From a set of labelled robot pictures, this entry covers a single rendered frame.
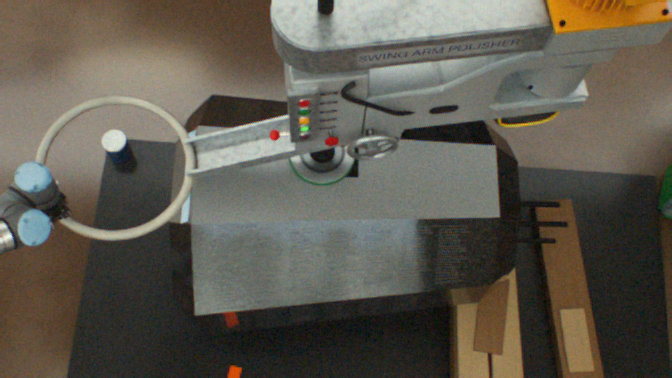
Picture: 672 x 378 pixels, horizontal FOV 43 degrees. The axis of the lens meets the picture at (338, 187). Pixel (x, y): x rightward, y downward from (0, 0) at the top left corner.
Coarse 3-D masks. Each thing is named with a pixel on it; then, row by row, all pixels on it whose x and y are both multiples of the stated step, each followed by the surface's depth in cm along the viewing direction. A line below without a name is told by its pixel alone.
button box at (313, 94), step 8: (288, 88) 212; (312, 88) 212; (288, 96) 211; (296, 96) 212; (304, 96) 212; (312, 96) 213; (288, 104) 216; (296, 104) 216; (312, 104) 217; (288, 112) 223; (296, 112) 220; (312, 112) 221; (296, 120) 224; (312, 120) 226; (296, 128) 229; (312, 128) 230; (296, 136) 234; (312, 136) 235
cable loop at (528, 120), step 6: (534, 114) 277; (540, 114) 276; (546, 114) 275; (552, 114) 273; (498, 120) 270; (504, 120) 274; (510, 120) 275; (516, 120) 276; (522, 120) 276; (528, 120) 276; (534, 120) 276; (540, 120) 276; (546, 120) 275; (504, 126) 275; (510, 126) 276; (516, 126) 276
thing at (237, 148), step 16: (240, 128) 266; (256, 128) 266; (272, 128) 268; (288, 128) 267; (192, 144) 271; (208, 144) 271; (224, 144) 270; (240, 144) 269; (256, 144) 267; (272, 144) 266; (288, 144) 265; (208, 160) 270; (224, 160) 268; (240, 160) 262; (256, 160) 262; (272, 160) 264
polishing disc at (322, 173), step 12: (300, 156) 277; (336, 156) 278; (348, 156) 278; (300, 168) 276; (312, 168) 276; (324, 168) 276; (336, 168) 276; (348, 168) 276; (312, 180) 275; (324, 180) 275
